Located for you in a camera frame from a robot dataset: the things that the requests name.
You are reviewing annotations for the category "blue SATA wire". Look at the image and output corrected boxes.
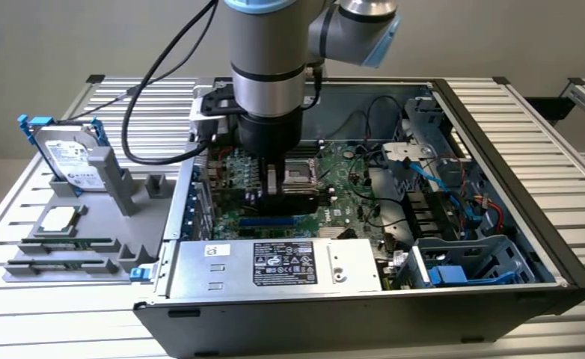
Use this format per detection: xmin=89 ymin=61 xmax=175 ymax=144
xmin=404 ymin=157 xmax=479 ymax=227

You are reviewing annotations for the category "CPU socket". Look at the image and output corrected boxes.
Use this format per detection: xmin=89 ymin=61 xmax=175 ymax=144
xmin=283 ymin=156 xmax=320 ymax=187

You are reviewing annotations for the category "thin black cable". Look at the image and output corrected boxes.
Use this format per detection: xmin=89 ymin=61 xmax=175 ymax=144
xmin=60 ymin=0 xmax=213 ymax=123

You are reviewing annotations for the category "silver CPU chip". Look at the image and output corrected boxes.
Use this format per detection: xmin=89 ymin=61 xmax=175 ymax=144
xmin=37 ymin=204 xmax=83 ymax=232

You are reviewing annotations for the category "red SATA wire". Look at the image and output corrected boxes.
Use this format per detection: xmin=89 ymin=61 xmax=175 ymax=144
xmin=475 ymin=197 xmax=506 ymax=230

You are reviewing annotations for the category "blue bay latch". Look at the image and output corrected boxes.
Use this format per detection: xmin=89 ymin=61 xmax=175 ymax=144
xmin=428 ymin=265 xmax=469 ymax=288

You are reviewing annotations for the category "blue expansion slot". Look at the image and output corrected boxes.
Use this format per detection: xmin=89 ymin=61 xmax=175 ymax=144
xmin=239 ymin=217 xmax=294 ymax=227

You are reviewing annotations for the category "silver hard disk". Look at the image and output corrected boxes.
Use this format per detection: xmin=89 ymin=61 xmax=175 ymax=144
xmin=33 ymin=124 xmax=109 ymax=194

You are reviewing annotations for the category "wrist camera with black bracket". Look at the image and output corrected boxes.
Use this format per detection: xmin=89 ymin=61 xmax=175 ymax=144
xmin=188 ymin=82 xmax=247 ymax=144

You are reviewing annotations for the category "black looped wire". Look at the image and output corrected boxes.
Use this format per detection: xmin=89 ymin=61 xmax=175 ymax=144
xmin=359 ymin=94 xmax=406 ymax=144

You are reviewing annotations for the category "black open PC case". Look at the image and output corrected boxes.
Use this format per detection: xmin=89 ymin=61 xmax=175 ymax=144
xmin=132 ymin=76 xmax=585 ymax=355

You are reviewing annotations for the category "grey disk bay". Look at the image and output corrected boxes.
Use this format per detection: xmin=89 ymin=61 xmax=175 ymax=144
xmin=395 ymin=233 xmax=535 ymax=289

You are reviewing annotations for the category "green motherboard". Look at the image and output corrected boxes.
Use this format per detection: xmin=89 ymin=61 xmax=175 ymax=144
xmin=204 ymin=138 xmax=391 ymax=241

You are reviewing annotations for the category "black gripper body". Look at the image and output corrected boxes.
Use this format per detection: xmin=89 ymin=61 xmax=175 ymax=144
xmin=235 ymin=110 xmax=304 ymax=166

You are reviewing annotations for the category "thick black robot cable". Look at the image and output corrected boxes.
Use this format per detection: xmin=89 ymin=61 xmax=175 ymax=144
xmin=124 ymin=0 xmax=220 ymax=165

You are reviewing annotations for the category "hard drive in blue caddy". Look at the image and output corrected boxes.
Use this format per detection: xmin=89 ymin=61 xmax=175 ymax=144
xmin=16 ymin=114 xmax=124 ymax=197

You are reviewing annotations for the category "grey parts rack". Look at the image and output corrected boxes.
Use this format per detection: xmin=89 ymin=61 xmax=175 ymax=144
xmin=1 ymin=145 xmax=180 ymax=286

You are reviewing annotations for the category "black fan shroud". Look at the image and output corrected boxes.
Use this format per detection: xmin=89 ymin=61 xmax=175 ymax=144
xmin=404 ymin=189 xmax=465 ymax=241

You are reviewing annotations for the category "green RAM stick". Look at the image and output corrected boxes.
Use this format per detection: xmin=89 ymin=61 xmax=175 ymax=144
xmin=5 ymin=260 xmax=120 ymax=271
xmin=21 ymin=240 xmax=112 ymax=251

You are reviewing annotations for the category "grey metal drive cage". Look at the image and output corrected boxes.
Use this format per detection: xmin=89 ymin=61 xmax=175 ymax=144
xmin=380 ymin=95 xmax=474 ymax=192

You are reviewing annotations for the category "grey power supply unit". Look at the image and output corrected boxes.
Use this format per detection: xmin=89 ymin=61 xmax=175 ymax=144
xmin=164 ymin=239 xmax=384 ymax=301

